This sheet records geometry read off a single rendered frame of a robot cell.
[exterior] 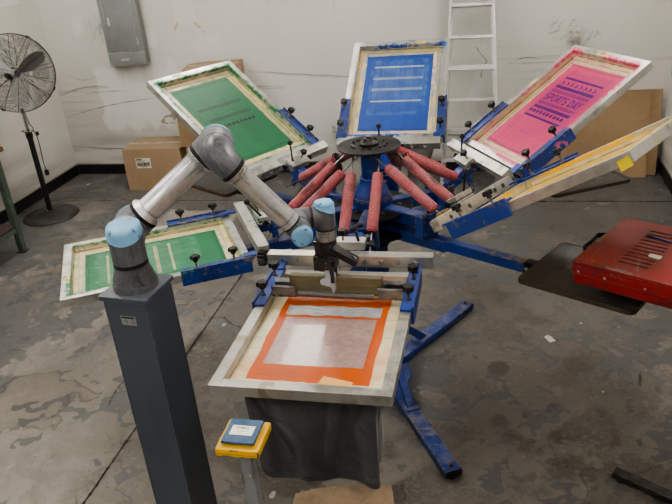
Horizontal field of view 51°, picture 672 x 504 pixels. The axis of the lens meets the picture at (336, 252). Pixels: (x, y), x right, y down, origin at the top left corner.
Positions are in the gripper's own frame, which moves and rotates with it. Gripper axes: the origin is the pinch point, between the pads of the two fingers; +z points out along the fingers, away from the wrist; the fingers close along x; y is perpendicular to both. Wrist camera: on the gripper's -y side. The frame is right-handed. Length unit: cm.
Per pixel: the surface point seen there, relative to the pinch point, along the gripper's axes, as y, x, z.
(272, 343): 16.8, 31.4, 5.9
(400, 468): -19, -14, 101
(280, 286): 21.1, 3.4, -1.3
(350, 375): -14.0, 47.2, 5.7
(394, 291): -22.6, 3.0, -0.7
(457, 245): -42, -57, 9
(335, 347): -5.9, 32.0, 5.7
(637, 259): -107, -9, -10
